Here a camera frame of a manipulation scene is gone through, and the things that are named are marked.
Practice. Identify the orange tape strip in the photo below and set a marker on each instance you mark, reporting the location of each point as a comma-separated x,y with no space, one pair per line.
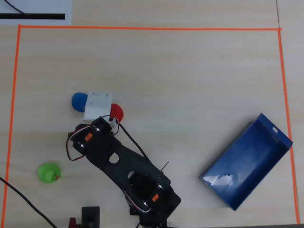
152,28
12,114
286,107

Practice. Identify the blue rubber duck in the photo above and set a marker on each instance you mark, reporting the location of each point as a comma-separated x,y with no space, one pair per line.
79,101

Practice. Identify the blue open box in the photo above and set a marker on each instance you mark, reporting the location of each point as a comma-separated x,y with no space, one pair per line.
244,161

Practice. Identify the red rubber duck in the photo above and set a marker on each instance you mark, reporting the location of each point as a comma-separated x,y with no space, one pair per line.
118,111

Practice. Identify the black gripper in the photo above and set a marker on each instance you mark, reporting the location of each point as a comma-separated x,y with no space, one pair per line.
98,107

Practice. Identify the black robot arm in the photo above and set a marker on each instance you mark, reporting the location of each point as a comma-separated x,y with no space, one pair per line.
133,164

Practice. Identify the green rubber duck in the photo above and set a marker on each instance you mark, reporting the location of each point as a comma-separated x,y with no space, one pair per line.
47,172

